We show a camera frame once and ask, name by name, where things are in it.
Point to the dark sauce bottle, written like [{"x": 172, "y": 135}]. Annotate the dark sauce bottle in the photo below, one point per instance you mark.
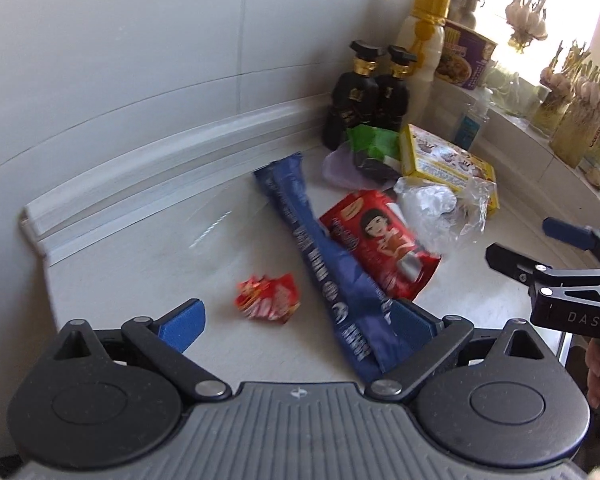
[
  {"x": 395, "y": 95},
  {"x": 352, "y": 100}
]

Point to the loose garlic cloves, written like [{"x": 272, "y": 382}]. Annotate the loose garlic cloves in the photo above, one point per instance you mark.
[{"x": 596, "y": 177}]

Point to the yellow cardboard box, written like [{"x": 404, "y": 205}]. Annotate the yellow cardboard box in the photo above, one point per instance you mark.
[{"x": 445, "y": 162}]

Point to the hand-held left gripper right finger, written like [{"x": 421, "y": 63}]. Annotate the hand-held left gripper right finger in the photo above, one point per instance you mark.
[{"x": 412, "y": 322}]

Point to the crumpled red wrapper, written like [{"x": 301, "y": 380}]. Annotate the crumpled red wrapper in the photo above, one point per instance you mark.
[{"x": 270, "y": 300}]

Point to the long dark blue snack packet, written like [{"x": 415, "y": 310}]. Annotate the long dark blue snack packet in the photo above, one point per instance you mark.
[{"x": 325, "y": 270}]

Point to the clear container of greens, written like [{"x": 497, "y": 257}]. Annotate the clear container of greens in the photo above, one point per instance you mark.
[{"x": 510, "y": 87}]

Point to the hanging garlic bunch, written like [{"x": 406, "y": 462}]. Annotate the hanging garlic bunch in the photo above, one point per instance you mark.
[{"x": 527, "y": 17}]

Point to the white bottle with yellow cap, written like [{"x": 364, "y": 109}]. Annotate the white bottle with yellow cap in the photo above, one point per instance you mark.
[{"x": 425, "y": 50}]

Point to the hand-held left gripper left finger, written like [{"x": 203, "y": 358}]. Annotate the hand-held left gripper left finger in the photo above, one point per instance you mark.
[{"x": 185, "y": 325}]

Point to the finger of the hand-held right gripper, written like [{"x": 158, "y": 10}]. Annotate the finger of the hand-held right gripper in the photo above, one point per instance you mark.
[
  {"x": 510, "y": 262},
  {"x": 567, "y": 232}
]

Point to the sprouting garlic in jars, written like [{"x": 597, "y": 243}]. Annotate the sprouting garlic in jars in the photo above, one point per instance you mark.
[{"x": 580, "y": 110}]

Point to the pale purple plastic bag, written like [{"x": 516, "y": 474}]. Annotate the pale purple plastic bag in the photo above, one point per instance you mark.
[{"x": 340, "y": 167}]

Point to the red packet with girl print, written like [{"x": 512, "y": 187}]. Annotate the red packet with girl print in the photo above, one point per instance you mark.
[{"x": 380, "y": 245}]

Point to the white backsplash strip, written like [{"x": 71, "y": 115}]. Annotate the white backsplash strip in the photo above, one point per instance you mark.
[{"x": 155, "y": 160}]

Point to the clear hand sanitizer bottle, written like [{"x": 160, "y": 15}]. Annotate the clear hand sanitizer bottle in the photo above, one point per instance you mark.
[{"x": 472, "y": 122}]

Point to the small crumpled clear plastic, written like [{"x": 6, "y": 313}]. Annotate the small crumpled clear plastic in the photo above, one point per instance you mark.
[{"x": 440, "y": 215}]

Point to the purple instant noodle cup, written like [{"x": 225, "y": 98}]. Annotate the purple instant noodle cup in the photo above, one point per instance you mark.
[{"x": 462, "y": 57}]

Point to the stainless steel pot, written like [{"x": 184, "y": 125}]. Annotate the stainless steel pot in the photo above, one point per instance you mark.
[{"x": 467, "y": 5}]

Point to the green snack packet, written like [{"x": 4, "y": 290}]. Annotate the green snack packet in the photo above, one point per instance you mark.
[{"x": 375, "y": 142}]

